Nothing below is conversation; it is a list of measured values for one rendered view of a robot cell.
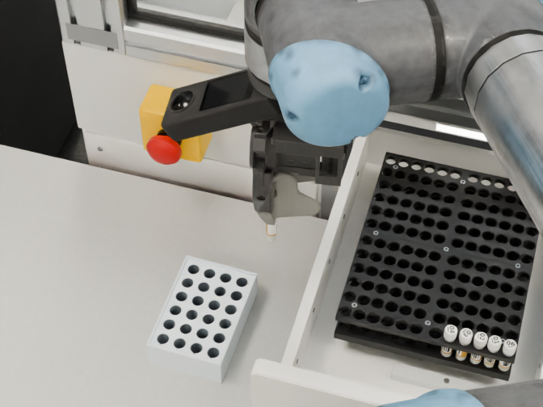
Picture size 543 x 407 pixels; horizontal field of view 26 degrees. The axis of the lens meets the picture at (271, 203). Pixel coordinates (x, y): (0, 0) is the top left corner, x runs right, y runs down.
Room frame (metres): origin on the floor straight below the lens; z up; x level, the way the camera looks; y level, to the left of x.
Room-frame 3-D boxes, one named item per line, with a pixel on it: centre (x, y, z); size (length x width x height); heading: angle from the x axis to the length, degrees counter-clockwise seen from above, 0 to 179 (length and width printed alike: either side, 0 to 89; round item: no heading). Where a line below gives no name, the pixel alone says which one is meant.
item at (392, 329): (0.61, -0.15, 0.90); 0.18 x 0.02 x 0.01; 74
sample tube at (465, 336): (0.60, -0.19, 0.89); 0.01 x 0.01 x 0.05
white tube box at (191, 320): (0.70, 0.07, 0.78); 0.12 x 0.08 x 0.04; 162
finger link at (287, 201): (0.67, -0.02, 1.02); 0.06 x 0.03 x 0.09; 82
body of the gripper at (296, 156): (0.69, -0.02, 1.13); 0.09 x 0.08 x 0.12; 82
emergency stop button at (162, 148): (0.87, 0.12, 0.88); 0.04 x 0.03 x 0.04; 74
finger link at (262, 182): (0.67, 0.01, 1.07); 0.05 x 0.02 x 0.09; 172
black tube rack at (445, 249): (0.71, -0.18, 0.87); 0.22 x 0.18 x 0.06; 164
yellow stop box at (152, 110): (0.90, 0.11, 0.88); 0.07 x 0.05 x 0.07; 74
